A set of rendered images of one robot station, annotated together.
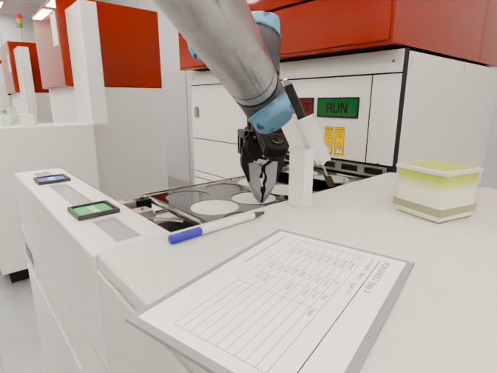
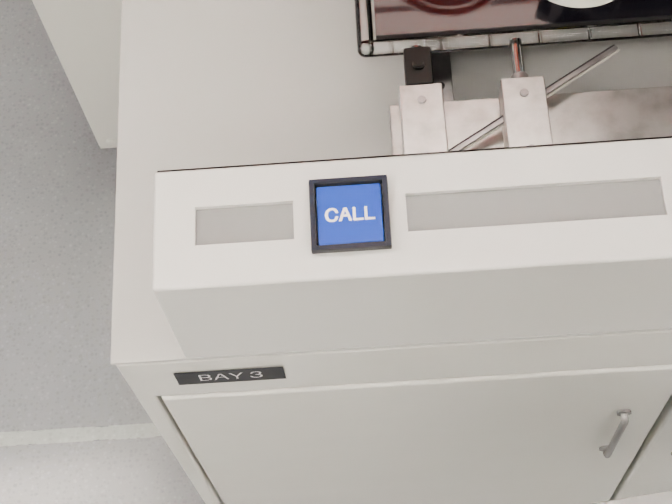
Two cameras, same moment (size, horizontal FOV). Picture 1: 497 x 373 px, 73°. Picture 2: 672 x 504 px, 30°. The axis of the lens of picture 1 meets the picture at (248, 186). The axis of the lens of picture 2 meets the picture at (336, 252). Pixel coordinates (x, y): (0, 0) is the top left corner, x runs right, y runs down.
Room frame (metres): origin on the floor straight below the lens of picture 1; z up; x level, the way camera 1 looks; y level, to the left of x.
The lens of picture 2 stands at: (0.39, 0.68, 1.75)
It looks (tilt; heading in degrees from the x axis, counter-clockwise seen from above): 65 degrees down; 315
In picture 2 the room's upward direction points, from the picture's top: 8 degrees counter-clockwise
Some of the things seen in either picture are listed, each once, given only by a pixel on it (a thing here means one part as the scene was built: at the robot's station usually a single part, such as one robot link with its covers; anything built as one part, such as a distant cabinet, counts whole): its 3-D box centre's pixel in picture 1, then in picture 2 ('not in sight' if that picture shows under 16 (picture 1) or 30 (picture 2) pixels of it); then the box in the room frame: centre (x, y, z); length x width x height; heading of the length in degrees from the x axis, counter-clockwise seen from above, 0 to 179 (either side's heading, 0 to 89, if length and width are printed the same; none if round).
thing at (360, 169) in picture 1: (308, 160); not in sight; (0.90, -0.16, 0.96); 0.44 x 0.01 x 0.02; 41
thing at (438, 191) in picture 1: (435, 189); not in sight; (0.44, -0.25, 1.00); 0.07 x 0.07 x 0.07; 26
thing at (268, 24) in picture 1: (259, 46); not in sight; (0.69, -0.02, 1.22); 0.09 x 0.08 x 0.11; 137
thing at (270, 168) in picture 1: (265, 179); not in sight; (0.70, -0.04, 0.95); 0.06 x 0.03 x 0.09; 15
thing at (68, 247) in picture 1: (75, 232); (532, 246); (0.56, 0.31, 0.89); 0.55 x 0.09 x 0.14; 41
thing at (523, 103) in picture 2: (130, 218); (526, 129); (0.62, 0.23, 0.89); 0.08 x 0.03 x 0.03; 131
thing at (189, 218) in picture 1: (184, 216); (589, 33); (0.63, 0.13, 0.90); 0.38 x 0.01 x 0.01; 41
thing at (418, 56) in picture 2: (142, 203); (418, 71); (0.72, 0.24, 0.90); 0.04 x 0.02 x 0.03; 131
